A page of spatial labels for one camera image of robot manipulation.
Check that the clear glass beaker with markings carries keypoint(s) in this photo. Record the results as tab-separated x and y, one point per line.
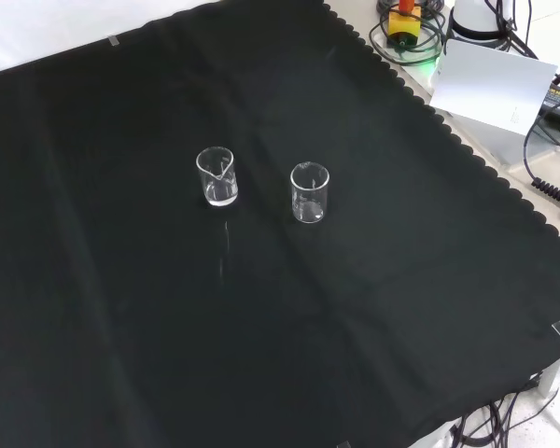
309	210

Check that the clear glass beaker with spout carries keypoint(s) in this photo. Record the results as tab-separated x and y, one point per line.
217	193

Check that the clear glass rod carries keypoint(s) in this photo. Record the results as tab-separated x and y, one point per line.
224	252

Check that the black bench cloth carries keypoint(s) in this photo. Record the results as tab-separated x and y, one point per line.
168	303

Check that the yellow stop button box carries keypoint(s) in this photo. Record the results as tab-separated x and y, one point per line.
403	25

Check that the pale board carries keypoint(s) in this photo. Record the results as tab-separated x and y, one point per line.
490	84

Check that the white bench bracket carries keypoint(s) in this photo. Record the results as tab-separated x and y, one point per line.
554	379

